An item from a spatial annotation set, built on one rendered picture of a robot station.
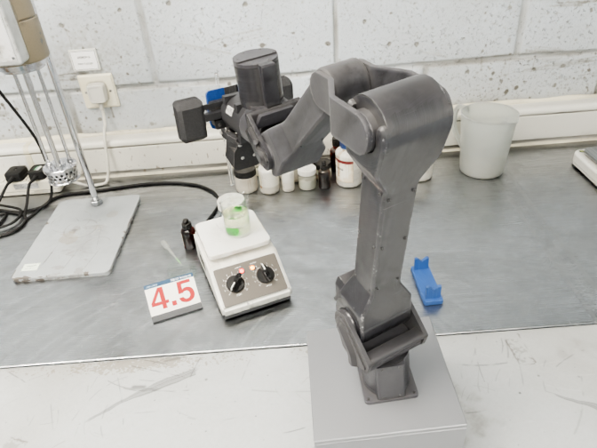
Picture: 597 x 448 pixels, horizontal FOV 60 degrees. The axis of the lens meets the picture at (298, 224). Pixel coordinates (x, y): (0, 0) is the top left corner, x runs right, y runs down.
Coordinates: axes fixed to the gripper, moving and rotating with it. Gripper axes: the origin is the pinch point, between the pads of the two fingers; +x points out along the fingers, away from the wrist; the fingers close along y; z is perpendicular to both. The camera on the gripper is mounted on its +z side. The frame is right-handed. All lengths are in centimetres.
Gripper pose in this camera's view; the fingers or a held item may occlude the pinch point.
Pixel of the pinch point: (222, 99)
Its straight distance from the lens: 84.7
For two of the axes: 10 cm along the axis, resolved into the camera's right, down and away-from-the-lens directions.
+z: 0.5, 8.3, 5.5
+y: 8.6, -3.2, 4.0
